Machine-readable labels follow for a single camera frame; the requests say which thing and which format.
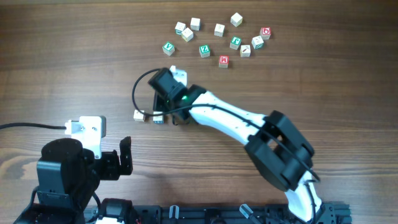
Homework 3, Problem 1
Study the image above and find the green letter V block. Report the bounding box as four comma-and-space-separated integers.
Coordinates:
162, 42, 175, 56

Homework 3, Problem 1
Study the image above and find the green letter Z block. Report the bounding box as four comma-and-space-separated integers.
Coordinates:
199, 45, 210, 58

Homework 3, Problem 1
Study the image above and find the white picture wooden block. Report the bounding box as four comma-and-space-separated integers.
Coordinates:
214, 24, 225, 37

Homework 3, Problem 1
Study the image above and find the plain white wooden block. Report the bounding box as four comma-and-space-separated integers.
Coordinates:
190, 17, 201, 30

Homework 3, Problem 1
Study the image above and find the red letter O block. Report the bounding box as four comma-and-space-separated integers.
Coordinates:
260, 27, 272, 40

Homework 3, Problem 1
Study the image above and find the hammer picture yellow block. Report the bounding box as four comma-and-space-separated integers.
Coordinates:
240, 45, 251, 57

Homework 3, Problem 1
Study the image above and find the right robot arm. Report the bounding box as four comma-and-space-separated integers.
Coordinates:
148, 68, 322, 223

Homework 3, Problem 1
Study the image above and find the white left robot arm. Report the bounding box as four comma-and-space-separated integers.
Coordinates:
15, 136, 133, 223

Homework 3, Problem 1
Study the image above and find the yellow sided wooden block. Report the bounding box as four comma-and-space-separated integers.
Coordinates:
181, 28, 194, 42

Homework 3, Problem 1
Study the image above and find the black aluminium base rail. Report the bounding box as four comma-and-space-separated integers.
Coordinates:
83, 203, 353, 224

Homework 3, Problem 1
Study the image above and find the white block green side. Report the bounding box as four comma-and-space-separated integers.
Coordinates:
251, 35, 264, 49

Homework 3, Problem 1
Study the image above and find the blue sided letter block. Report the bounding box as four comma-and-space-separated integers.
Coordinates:
133, 110, 146, 122

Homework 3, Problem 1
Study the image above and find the white block blue side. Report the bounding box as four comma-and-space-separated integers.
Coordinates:
152, 111, 164, 124

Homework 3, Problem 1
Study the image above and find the red letter M block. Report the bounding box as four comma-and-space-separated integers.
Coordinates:
218, 55, 229, 68

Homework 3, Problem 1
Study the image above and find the teal sided white block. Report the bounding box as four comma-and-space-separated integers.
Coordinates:
175, 22, 187, 35

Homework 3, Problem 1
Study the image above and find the plain white corner block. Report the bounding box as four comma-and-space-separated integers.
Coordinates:
230, 12, 243, 27

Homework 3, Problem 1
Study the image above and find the green letter J block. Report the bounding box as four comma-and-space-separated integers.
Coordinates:
229, 36, 241, 50

